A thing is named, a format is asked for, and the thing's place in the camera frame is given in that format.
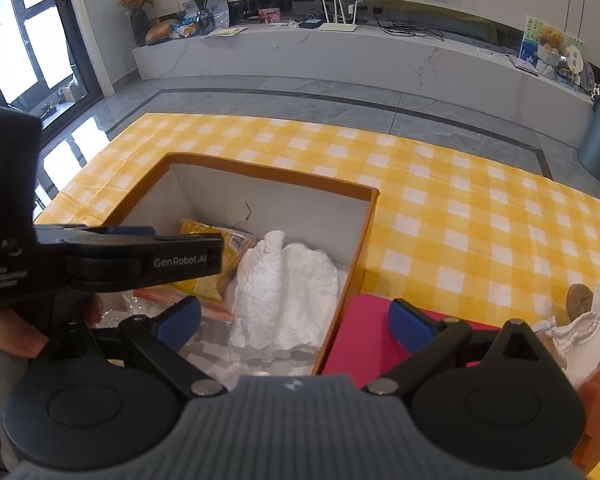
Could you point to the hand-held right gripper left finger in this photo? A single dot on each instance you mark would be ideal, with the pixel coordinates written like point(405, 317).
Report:
point(182, 317)

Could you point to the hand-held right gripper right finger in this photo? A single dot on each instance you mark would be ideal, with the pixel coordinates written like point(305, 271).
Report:
point(407, 322)

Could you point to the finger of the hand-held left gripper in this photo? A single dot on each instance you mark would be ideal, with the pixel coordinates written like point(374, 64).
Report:
point(130, 262)

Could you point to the yellow snack packet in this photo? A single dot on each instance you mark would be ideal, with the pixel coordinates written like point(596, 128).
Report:
point(205, 287)

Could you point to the clear plastic zip bag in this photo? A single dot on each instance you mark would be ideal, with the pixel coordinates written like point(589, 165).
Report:
point(215, 340)

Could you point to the red cloth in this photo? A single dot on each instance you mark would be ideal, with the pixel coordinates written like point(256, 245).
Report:
point(365, 330)

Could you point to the white cloth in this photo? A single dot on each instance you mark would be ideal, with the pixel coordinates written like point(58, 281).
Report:
point(290, 300)

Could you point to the orange-rimmed white cardboard box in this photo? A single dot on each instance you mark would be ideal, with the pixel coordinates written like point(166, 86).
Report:
point(300, 200)

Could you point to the person's left hand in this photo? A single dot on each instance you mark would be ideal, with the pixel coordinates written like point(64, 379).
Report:
point(10, 330)

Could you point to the yellow checkered tablecloth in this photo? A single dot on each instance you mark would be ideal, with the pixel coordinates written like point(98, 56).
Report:
point(455, 210)

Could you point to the brown plush toy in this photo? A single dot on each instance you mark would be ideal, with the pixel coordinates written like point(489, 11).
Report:
point(579, 300)

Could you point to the black-framed glass door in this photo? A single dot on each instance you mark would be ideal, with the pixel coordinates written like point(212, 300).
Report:
point(65, 25)

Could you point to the dark vase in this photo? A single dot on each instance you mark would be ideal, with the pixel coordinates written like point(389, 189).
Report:
point(140, 27)

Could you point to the brown bread loaf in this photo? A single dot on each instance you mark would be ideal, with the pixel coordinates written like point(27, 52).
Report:
point(161, 32)

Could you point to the blue snack bags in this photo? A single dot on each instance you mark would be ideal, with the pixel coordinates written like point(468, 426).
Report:
point(185, 27)

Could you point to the sheets of paper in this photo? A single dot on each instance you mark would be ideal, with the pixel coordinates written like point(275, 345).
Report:
point(225, 31)

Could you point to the glass vase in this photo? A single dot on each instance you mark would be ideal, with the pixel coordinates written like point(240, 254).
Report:
point(205, 21)

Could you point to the white marble television cabinet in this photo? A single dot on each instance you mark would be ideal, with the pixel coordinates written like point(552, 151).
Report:
point(330, 60)

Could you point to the pink box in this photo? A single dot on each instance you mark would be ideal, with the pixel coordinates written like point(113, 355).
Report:
point(268, 16)

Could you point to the small dark box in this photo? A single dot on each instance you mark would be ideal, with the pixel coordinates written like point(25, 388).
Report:
point(310, 23)

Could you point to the white router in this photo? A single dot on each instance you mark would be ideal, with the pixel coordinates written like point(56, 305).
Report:
point(337, 26)

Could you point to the brown teddy bear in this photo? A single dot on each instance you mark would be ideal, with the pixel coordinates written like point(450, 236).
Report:
point(550, 42)

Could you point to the green poster card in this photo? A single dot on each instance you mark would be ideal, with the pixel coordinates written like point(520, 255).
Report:
point(572, 45)

